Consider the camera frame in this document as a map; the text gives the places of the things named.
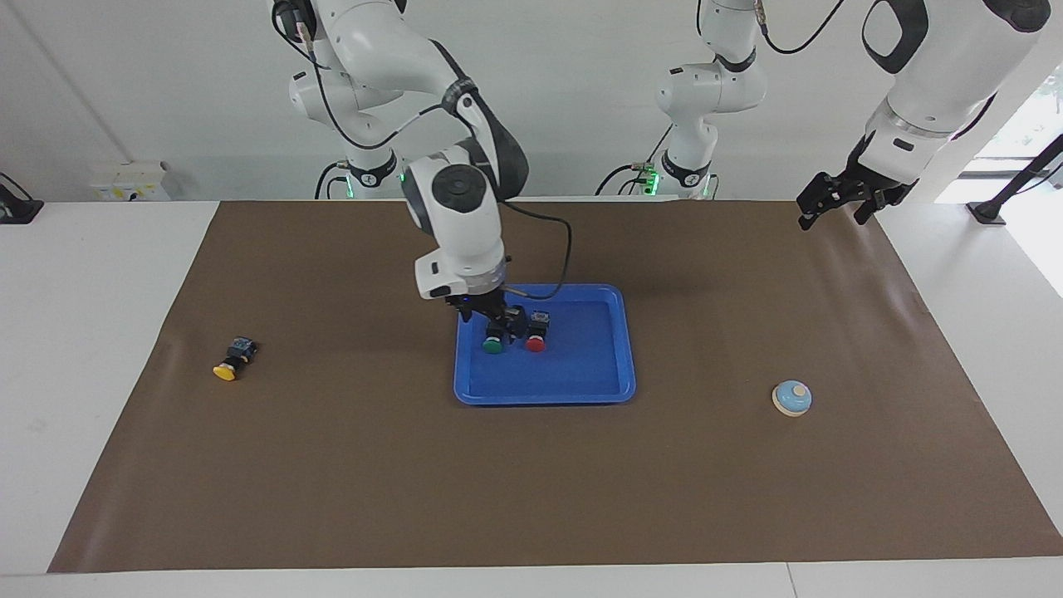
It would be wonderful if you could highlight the white wall socket box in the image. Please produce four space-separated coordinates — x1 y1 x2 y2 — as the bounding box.
90 162 171 202

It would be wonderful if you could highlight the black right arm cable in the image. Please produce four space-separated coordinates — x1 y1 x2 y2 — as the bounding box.
270 0 574 301

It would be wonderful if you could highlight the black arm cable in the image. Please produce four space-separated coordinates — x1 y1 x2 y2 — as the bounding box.
270 0 574 301
752 0 848 56

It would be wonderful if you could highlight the black left base cable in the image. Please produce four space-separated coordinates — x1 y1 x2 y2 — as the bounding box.
595 125 672 198

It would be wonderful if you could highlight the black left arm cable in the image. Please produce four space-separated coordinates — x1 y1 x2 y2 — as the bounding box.
752 0 848 56

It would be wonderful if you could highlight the brown table mat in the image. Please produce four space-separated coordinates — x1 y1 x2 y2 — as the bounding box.
47 198 1063 574

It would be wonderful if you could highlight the blue plastic tray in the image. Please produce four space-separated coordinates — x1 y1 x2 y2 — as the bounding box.
453 283 637 407

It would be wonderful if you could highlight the black base cable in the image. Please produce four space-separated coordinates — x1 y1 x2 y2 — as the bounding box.
314 160 351 200
595 125 672 198

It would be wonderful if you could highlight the light blue desk bell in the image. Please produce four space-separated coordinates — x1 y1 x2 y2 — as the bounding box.
772 380 813 418

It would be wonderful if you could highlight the black clamp mount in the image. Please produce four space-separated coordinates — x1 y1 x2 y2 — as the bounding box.
0 172 44 225

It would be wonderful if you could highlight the black stand with pole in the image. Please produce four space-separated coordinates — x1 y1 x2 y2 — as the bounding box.
966 133 1063 227

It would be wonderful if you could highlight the black right base cable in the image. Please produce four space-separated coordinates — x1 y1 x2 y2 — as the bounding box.
314 160 351 200

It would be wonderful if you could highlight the yellow push button switch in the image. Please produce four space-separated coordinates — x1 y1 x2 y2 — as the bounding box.
213 336 257 382

